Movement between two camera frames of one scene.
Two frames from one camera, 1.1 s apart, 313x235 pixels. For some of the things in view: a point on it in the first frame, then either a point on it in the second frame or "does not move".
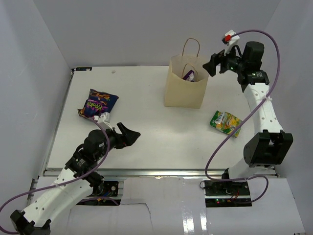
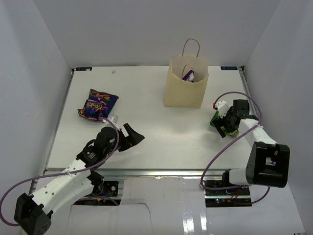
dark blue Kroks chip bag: (98, 102) does not move
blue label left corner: (83, 68) does not move
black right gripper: (219, 58) to (219, 122)
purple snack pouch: (190, 76) does not move
